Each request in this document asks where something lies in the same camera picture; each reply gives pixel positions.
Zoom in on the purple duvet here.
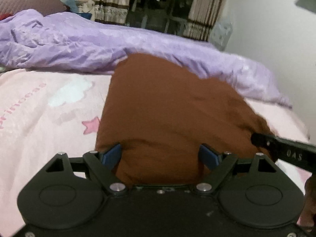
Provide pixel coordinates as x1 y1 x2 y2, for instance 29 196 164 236
1 9 291 107

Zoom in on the blue and white clothes pile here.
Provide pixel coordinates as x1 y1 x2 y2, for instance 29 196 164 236
64 0 95 22

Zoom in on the brown padded jacket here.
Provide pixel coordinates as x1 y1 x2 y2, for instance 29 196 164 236
95 54 271 185

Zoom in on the pink printed blanket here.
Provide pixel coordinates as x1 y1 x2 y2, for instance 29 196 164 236
1 70 308 236

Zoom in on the quilted mauve headboard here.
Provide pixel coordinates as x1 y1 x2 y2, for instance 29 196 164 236
0 0 67 16

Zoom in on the dark window with hanging clothes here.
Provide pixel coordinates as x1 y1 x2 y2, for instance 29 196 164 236
125 0 193 36

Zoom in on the right beige striped curtain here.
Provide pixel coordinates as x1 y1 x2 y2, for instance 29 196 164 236
183 0 226 41

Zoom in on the covered standing fan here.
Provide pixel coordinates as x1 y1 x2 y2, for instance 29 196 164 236
209 19 232 51

